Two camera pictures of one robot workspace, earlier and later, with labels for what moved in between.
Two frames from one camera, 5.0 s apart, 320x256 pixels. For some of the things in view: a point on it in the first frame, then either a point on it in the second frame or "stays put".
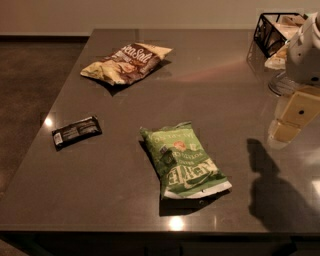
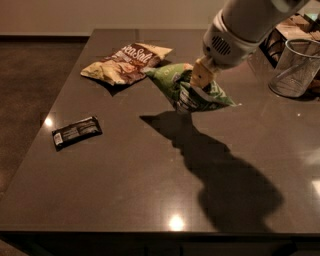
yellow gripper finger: (299, 107) to (201, 76)
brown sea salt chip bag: (126, 64) stays put
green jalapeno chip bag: (184, 166) to (175, 81)
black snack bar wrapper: (81, 130) stays put
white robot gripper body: (304, 63) to (222, 50)
